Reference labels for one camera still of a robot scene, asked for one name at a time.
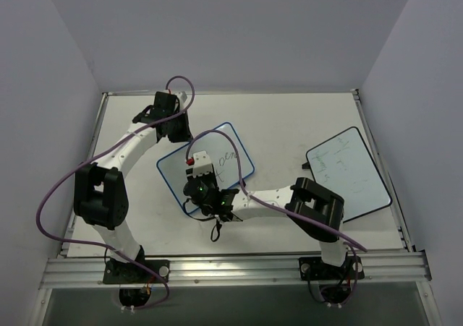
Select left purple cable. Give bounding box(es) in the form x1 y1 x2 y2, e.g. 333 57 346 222
35 75 196 309

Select black framed whiteboard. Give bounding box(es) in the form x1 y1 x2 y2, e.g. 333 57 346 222
305 126 392 222

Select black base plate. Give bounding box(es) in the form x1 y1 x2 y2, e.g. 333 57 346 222
102 258 170 285
298 256 365 281

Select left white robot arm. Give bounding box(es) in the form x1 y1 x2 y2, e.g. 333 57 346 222
73 90 192 282

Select blue framed whiteboard with writing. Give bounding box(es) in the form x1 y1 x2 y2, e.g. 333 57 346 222
156 121 255 206

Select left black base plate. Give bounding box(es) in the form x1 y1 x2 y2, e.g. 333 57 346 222
102 258 170 285

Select purple cable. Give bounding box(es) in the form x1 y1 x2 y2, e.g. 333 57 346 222
184 129 368 307
35 75 196 309

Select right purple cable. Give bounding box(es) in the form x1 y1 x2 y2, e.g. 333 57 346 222
184 129 368 307

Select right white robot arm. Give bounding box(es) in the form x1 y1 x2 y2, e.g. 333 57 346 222
183 176 347 278

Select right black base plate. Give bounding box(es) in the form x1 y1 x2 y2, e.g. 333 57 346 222
298 256 365 281

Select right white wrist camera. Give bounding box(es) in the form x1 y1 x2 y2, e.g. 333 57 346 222
186 151 214 179

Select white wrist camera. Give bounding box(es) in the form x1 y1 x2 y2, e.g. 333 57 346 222
186 151 214 179
176 91 187 103

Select aluminium mounting rail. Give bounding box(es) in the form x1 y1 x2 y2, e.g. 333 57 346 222
40 251 431 289

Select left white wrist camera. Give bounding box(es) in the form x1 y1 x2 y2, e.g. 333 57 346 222
176 91 187 103

